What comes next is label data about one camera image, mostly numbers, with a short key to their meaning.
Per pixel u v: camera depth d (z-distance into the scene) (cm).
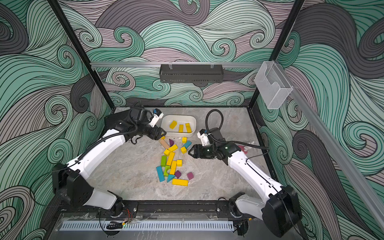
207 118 63
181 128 107
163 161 89
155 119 70
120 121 60
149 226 70
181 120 113
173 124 109
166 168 86
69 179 40
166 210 74
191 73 95
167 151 93
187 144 98
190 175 84
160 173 85
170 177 83
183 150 93
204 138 72
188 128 106
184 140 98
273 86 78
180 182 82
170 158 90
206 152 68
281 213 39
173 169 87
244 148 56
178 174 84
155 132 70
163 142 98
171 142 97
